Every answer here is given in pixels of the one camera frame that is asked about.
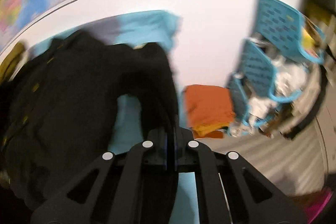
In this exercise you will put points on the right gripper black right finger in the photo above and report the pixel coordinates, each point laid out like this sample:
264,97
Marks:
182,136

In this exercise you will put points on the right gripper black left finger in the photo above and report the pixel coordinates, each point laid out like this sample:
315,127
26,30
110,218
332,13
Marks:
161,154

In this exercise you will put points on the black coat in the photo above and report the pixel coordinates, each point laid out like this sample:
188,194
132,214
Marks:
59,111

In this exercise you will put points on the orange folded clothes stack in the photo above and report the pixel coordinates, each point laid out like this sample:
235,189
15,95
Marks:
208,109

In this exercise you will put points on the blue plastic basket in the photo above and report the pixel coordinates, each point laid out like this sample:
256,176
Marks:
282,25
256,69

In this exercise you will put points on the mustard yellow garment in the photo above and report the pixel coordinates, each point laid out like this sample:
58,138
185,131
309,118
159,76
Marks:
17,56

